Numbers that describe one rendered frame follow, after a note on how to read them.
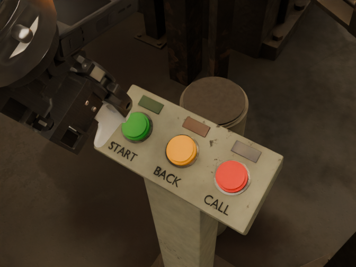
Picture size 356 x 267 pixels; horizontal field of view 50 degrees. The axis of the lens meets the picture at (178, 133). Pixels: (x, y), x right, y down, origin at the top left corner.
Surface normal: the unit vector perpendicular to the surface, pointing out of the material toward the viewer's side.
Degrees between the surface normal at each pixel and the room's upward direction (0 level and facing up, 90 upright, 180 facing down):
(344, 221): 0
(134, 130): 20
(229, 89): 0
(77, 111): 89
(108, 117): 92
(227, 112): 0
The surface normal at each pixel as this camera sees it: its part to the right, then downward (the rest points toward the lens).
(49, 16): 0.97, -0.12
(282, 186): -0.04, -0.57
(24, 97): 0.84, 0.42
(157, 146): -0.22, -0.30
